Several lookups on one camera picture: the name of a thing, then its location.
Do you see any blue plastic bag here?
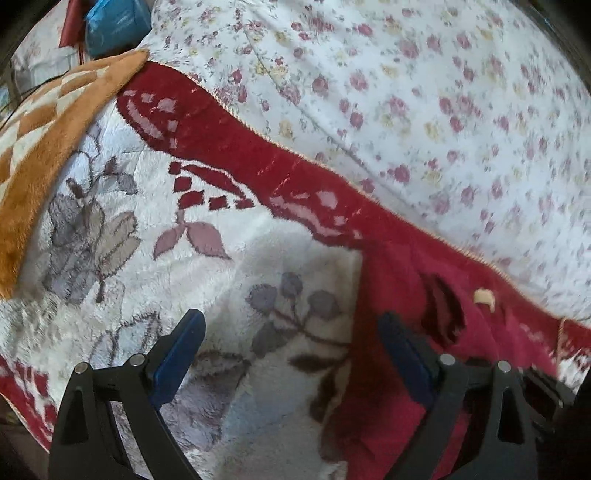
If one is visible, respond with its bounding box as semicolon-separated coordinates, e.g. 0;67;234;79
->
84;0;151;58

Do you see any orange white checkered blanket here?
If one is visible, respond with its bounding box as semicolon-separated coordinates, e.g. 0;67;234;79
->
1;50;148;300

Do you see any white floral bed quilt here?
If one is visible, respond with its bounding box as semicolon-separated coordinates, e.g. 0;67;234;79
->
142;1;590;321

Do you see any dark red knit garment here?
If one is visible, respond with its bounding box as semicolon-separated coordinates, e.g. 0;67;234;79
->
329;242;558;479

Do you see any white red floral plush blanket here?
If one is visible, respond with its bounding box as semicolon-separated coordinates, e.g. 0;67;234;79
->
1;60;590;479

